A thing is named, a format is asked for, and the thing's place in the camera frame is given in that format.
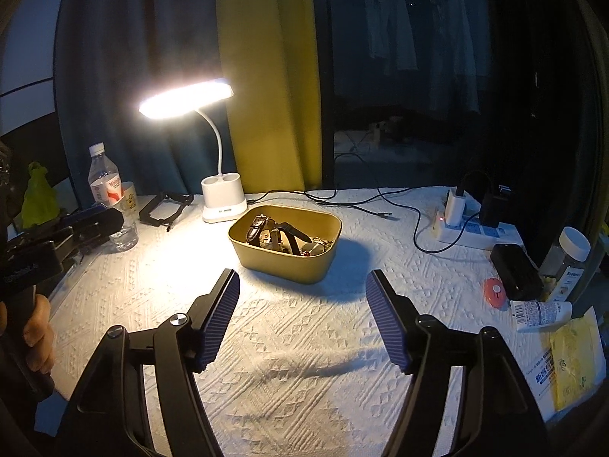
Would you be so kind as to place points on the black case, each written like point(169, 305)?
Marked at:
point(517, 272)

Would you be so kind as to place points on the white charger adapter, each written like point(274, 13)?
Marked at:
point(455, 205)

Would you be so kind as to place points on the black power plug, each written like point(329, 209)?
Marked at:
point(494, 206)

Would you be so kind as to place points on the white desk lamp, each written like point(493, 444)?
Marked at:
point(179, 108)

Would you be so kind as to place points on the person's left hand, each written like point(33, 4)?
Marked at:
point(39, 336)

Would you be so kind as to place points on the clear water bottle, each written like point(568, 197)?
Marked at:
point(106, 186)

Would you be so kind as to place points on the yellow storage box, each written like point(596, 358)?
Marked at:
point(299, 269)

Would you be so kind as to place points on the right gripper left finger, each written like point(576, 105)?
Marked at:
point(107, 411)

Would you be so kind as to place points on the yellow curtain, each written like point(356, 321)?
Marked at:
point(268, 52)

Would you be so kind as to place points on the green plastic bag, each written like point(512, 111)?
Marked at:
point(40, 200)

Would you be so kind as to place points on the silver pocket watch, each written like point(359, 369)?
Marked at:
point(313, 248)

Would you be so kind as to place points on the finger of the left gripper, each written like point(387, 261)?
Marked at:
point(76, 233)
point(96, 216)

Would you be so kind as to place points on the black strap wristwatch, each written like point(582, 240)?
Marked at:
point(293, 234)

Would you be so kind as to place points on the black plastic frame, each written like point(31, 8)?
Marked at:
point(165, 209)

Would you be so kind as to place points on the white cream tube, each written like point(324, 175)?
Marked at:
point(534, 315)

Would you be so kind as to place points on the brown leather wristwatch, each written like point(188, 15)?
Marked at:
point(265, 233)

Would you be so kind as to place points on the orange round disc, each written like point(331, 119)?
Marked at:
point(494, 293)

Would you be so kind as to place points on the yellow paper packet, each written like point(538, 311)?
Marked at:
point(579, 361)

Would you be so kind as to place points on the white lidded jar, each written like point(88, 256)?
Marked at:
point(564, 265)

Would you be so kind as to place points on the dark blue curtain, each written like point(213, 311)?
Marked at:
point(108, 53)

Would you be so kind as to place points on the white power strip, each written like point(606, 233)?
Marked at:
point(472, 234)

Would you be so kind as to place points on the white patterned tablecloth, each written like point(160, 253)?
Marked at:
point(302, 370)

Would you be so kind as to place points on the white cartoon mug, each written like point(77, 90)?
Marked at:
point(128, 202)

